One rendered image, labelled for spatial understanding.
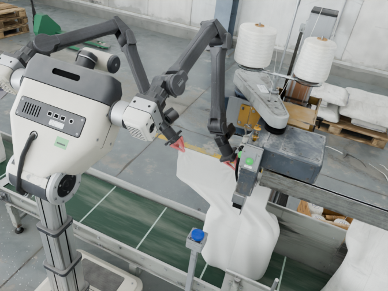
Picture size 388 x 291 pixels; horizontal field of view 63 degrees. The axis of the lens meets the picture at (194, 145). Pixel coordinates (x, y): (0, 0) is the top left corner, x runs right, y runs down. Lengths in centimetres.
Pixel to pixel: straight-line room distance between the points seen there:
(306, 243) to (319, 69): 108
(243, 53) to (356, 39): 505
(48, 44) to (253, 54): 85
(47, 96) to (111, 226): 115
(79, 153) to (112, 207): 117
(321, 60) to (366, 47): 504
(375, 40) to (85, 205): 542
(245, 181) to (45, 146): 79
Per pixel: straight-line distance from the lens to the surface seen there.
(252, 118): 164
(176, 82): 115
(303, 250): 212
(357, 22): 633
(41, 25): 656
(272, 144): 129
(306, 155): 129
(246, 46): 141
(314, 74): 140
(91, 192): 238
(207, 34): 136
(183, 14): 699
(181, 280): 198
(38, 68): 129
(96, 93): 112
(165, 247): 204
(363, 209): 157
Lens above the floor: 201
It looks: 35 degrees down
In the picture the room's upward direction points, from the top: 8 degrees clockwise
